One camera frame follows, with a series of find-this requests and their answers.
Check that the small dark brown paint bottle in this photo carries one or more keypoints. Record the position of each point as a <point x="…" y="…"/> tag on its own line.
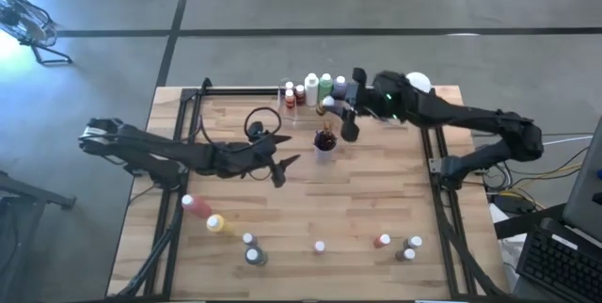
<point x="402" y="257"/>

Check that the black desk beam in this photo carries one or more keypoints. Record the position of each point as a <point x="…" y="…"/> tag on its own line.
<point x="527" y="225"/>

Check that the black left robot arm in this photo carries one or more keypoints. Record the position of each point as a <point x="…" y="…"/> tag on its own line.
<point x="155" y="150"/>

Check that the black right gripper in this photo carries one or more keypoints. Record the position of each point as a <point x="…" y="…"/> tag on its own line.
<point x="381" y="98"/>

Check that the black keyboard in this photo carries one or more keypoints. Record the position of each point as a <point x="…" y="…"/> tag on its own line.
<point x="555" y="260"/>

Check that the large red paint bottle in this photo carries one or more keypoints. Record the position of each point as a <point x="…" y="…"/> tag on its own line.
<point x="200" y="208"/>

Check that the small magenta paint bottle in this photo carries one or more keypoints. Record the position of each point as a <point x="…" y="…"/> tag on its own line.
<point x="289" y="85"/>

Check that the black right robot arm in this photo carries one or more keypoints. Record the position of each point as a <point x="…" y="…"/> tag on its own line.
<point x="470" y="115"/>

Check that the small dark red paint bottle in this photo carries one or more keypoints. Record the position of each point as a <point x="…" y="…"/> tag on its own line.
<point x="378" y="242"/>

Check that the small tan paint bottle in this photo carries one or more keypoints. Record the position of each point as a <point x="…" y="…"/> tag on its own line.
<point x="327" y="101"/>

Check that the large teal paint bottle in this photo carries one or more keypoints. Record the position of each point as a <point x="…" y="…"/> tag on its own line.
<point x="256" y="258"/>

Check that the small pink paint bottle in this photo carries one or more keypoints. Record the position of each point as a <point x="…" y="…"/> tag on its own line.
<point x="319" y="246"/>

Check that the large white paint bottle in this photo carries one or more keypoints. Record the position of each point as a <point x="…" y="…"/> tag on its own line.
<point x="311" y="91"/>

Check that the large yellow paint bottle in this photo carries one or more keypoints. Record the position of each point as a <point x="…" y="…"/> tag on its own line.
<point x="223" y="227"/>

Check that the large green paint bottle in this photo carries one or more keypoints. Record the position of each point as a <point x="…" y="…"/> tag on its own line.
<point x="324" y="87"/>

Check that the black power brick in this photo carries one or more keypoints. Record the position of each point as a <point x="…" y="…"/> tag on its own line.
<point x="510" y="204"/>

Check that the large blue paint bottle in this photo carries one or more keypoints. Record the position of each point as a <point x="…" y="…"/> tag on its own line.
<point x="339" y="87"/>

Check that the lavender plastic cup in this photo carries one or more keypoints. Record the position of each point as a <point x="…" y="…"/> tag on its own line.
<point x="324" y="154"/>

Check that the clear plastic bin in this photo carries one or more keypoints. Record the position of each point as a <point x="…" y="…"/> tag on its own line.
<point x="301" y="117"/>

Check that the white mushroom lamp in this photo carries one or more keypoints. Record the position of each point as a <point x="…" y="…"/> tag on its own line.
<point x="418" y="82"/>

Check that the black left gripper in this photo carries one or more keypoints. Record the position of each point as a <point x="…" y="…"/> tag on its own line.
<point x="244" y="159"/>

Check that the black metal stand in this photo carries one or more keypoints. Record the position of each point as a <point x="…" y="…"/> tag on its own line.
<point x="37" y="195"/>

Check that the small grey paint bottle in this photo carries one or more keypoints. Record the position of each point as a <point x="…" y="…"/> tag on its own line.
<point x="414" y="242"/>

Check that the black floor fan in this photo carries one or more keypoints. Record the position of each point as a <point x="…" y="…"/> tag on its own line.
<point x="23" y="20"/>

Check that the small lavender paint bottle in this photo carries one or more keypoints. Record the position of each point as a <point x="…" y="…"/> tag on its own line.
<point x="249" y="239"/>

